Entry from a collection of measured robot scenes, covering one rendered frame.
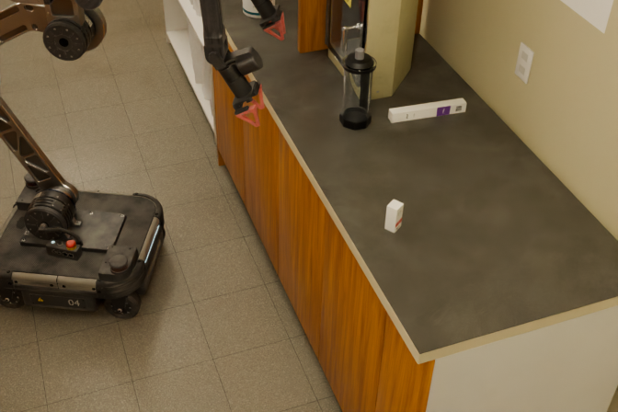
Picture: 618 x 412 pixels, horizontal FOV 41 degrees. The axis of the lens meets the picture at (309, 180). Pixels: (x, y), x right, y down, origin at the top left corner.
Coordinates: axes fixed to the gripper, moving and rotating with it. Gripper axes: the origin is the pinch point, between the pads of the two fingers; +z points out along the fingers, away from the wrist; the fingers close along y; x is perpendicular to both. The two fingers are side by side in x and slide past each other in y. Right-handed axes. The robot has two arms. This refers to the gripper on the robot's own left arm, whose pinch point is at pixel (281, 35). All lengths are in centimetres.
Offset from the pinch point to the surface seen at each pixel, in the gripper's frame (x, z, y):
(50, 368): 120, 52, -74
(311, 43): -4.4, 11.4, 8.8
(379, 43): -35.0, 8.3, -20.2
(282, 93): 3.1, 11.0, -20.7
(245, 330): 60, 86, -47
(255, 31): 16.9, 2.7, 20.7
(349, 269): -12, 41, -84
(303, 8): -9.2, -2.9, 7.2
